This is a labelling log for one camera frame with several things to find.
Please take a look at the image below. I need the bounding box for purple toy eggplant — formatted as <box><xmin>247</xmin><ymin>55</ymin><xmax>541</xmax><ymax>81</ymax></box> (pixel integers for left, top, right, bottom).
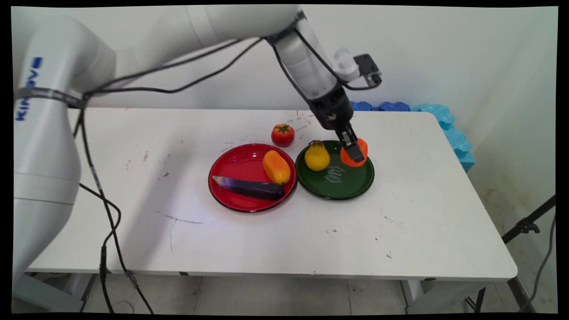
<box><xmin>212</xmin><ymin>175</ymin><xmax>285</xmax><ymax>201</ymax></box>

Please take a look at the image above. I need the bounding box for white table leg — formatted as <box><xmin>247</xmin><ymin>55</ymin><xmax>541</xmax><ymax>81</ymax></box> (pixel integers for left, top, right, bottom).
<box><xmin>12</xmin><ymin>272</ymin><xmax>96</xmax><ymax>313</ymax></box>
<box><xmin>401</xmin><ymin>279</ymin><xmax>486</xmax><ymax>314</ymax></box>

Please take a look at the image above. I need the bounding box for red round plate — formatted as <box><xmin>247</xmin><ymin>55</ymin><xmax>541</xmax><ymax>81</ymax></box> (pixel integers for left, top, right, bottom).
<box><xmin>208</xmin><ymin>143</ymin><xmax>298</xmax><ymax>213</ymax></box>

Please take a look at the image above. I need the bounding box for yellow toy pear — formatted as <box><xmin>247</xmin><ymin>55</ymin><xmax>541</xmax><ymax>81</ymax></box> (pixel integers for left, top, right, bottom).
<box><xmin>304</xmin><ymin>140</ymin><xmax>331</xmax><ymax>172</ymax></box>

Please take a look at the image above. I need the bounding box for red toy tomato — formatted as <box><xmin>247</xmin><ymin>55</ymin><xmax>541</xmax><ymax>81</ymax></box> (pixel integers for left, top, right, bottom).
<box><xmin>271</xmin><ymin>124</ymin><xmax>296</xmax><ymax>148</ymax></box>

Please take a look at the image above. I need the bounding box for black tripod stand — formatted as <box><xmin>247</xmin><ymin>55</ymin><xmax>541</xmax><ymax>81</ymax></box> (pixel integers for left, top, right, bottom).
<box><xmin>465</xmin><ymin>196</ymin><xmax>556</xmax><ymax>314</ymax></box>

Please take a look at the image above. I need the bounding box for orange yellow toy mango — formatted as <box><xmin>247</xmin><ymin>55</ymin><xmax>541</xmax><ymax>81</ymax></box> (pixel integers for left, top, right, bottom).
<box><xmin>262</xmin><ymin>150</ymin><xmax>292</xmax><ymax>186</ymax></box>

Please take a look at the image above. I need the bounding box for orange toy persimmon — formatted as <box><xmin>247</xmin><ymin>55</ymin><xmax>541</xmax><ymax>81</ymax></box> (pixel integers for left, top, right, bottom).
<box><xmin>340</xmin><ymin>137</ymin><xmax>369</xmax><ymax>168</ymax></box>

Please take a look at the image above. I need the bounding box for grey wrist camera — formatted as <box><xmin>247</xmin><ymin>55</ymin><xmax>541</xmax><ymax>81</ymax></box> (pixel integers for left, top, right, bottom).
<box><xmin>333</xmin><ymin>48</ymin><xmax>383</xmax><ymax>88</ymax></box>

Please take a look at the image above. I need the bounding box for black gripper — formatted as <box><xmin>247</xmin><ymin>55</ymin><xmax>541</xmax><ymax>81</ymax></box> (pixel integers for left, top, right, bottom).
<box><xmin>309</xmin><ymin>86</ymin><xmax>366</xmax><ymax>163</ymax></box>

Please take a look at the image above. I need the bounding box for dark blue foam mat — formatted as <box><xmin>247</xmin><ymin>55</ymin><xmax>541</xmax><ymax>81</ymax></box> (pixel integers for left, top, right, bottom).
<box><xmin>350</xmin><ymin>101</ymin><xmax>411</xmax><ymax>112</ymax></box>

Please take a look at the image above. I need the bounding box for light blue foam mat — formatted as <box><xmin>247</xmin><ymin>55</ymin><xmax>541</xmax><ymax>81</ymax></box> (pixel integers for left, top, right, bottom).
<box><xmin>411</xmin><ymin>104</ymin><xmax>476</xmax><ymax>173</ymax></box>

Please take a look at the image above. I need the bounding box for grey hanging cable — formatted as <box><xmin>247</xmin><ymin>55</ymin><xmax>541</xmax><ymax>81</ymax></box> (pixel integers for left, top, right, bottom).
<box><xmin>519</xmin><ymin>216</ymin><xmax>557</xmax><ymax>312</ymax></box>

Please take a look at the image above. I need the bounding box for dark green round plate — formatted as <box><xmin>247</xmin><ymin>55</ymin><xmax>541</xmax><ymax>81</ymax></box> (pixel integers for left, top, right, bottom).
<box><xmin>295</xmin><ymin>140</ymin><xmax>376</xmax><ymax>200</ymax></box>

